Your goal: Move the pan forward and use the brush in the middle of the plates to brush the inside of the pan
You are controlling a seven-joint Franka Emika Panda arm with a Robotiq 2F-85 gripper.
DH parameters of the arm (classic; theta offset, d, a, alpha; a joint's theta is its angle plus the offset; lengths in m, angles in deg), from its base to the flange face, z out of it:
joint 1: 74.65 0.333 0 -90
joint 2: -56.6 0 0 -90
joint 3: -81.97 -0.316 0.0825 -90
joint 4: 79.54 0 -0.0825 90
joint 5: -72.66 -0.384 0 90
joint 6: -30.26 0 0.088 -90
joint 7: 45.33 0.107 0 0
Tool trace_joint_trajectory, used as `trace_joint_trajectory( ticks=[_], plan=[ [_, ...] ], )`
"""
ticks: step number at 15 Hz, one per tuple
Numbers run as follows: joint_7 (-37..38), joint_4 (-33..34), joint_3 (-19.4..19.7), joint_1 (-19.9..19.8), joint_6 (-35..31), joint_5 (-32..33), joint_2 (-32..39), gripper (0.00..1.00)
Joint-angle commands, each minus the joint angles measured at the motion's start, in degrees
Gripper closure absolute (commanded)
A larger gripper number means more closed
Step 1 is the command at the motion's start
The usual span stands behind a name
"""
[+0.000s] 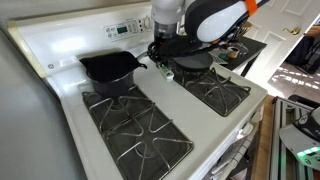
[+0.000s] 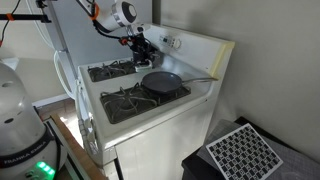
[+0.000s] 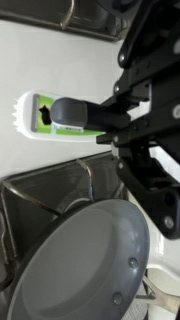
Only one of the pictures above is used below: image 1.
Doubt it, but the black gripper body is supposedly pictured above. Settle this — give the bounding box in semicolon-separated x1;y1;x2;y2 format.
154;34;215;58

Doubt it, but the white green scrub brush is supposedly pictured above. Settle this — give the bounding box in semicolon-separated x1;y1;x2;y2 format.
157;62;175;83

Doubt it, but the dark grey frying pan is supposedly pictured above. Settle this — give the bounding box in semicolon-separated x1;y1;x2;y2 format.
172;52;215;72

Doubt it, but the black grate under pan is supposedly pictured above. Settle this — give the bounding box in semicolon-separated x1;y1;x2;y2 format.
166;58;253;118

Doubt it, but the round white stove dial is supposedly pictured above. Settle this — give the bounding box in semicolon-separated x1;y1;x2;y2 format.
142;15;154;33

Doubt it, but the green white paper packet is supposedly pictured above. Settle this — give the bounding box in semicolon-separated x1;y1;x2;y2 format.
209;48;230;66

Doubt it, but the black cloth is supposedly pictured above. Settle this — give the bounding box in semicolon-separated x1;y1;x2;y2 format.
78;50;148;84

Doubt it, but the black saucepan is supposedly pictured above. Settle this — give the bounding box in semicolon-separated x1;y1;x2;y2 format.
85;49;150;99

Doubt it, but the brown tape roll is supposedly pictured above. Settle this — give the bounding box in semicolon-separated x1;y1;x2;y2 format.
227;46;242;60

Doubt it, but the white gas stove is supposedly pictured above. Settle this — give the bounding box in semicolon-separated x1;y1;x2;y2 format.
6;0;269;180

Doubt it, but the black side table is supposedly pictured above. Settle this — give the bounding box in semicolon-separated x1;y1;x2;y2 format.
208;35;268;78

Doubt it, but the black grate under pot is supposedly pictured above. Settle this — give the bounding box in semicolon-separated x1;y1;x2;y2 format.
81;84;195;180

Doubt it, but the checked dish towel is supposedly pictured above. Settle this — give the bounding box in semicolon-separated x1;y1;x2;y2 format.
210;134;256;180

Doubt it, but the dark backpack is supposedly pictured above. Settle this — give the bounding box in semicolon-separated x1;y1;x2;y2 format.
285;34;320;75

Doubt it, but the orange cable strap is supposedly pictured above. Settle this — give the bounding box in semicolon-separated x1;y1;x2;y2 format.
244;0;259;17

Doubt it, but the white oven door handle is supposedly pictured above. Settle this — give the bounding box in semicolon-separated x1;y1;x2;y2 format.
203;111;265;180

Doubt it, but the brass door handle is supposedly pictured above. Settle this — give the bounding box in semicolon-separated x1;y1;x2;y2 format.
282;26;302;37

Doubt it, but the metal robot mounting frame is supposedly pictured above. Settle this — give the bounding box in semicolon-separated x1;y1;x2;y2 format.
269;96;320;180

